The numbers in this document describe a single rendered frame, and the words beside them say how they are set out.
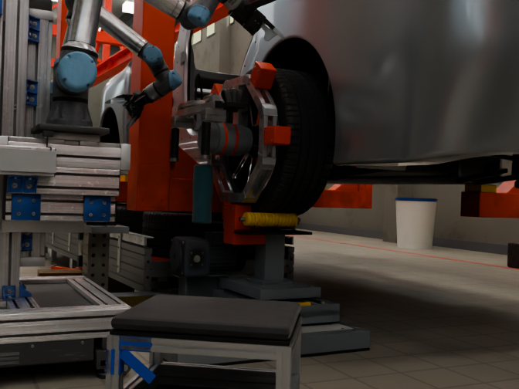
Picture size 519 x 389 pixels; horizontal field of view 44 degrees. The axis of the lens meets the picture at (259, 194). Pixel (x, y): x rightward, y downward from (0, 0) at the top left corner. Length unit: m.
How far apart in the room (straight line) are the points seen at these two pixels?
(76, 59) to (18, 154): 0.34
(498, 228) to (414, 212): 1.01
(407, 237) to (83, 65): 6.62
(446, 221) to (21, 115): 7.19
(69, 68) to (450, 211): 7.26
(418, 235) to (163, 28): 5.72
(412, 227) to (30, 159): 6.66
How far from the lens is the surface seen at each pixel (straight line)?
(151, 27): 3.15
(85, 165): 2.22
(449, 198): 8.92
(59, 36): 5.07
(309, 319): 2.70
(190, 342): 1.41
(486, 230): 8.44
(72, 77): 2.11
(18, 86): 2.41
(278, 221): 2.75
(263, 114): 2.58
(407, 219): 8.30
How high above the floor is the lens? 0.62
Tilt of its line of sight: level
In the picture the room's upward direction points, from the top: 2 degrees clockwise
